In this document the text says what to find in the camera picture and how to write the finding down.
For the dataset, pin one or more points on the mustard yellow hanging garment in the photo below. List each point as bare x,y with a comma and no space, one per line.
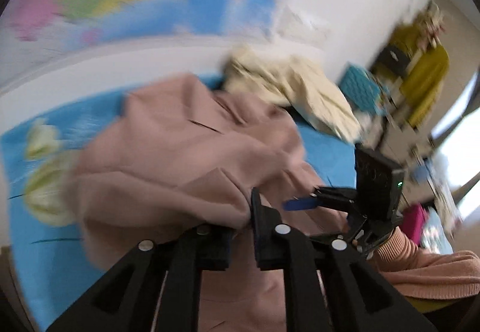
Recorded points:
415,94

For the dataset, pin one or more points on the turquoise perforated plastic basket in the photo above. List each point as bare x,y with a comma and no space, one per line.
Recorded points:
359,87

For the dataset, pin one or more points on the magenta bag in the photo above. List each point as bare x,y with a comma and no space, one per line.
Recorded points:
414,219

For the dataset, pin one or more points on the pink knitted sleeve forearm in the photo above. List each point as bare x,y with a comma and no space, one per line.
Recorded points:
417,273

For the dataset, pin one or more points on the cream yellow garment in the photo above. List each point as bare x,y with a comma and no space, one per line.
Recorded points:
295,82

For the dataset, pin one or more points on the white coat rack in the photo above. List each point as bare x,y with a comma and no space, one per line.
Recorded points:
430,24

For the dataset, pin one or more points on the pink jacket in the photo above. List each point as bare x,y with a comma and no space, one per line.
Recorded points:
180,155

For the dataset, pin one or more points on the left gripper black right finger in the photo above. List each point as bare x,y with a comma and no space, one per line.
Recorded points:
328,287

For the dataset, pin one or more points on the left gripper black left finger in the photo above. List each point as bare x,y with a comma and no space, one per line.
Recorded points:
154,287

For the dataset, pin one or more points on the blue floral bed sheet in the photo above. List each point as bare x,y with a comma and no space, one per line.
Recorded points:
51,264

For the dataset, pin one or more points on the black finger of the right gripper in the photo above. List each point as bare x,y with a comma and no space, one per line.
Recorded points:
329,237
337,198

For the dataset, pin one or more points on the black handbag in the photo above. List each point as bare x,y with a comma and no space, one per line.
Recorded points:
392,59

